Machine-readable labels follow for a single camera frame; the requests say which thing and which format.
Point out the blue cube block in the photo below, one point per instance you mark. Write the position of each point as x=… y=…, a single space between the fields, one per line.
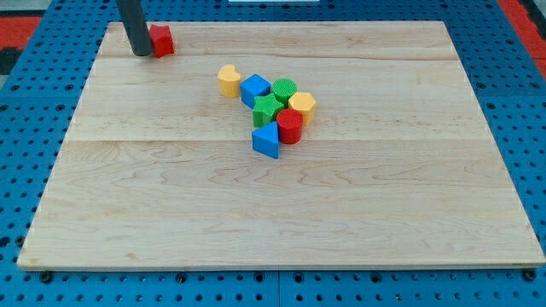
x=253 y=86

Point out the yellow heart block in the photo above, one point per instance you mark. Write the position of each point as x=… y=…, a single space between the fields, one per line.
x=229 y=81

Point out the blue triangle block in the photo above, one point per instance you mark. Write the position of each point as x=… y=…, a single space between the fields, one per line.
x=265 y=140

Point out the red cylinder block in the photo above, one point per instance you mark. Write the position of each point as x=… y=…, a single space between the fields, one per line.
x=290 y=126

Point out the green star block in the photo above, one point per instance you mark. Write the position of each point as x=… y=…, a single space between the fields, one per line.
x=265 y=109

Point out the yellow hexagon block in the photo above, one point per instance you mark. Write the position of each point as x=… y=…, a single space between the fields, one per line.
x=305 y=103

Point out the green cylinder block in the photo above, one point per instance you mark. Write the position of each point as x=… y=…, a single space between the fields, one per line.
x=283 y=89

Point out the light wooden board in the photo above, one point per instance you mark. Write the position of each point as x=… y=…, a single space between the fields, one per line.
x=398 y=170

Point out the red star block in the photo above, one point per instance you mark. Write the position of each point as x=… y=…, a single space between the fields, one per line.
x=161 y=39

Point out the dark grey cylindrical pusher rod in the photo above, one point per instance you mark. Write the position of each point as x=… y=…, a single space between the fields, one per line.
x=135 y=26

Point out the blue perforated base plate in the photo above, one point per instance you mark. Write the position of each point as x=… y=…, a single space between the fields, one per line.
x=41 y=93

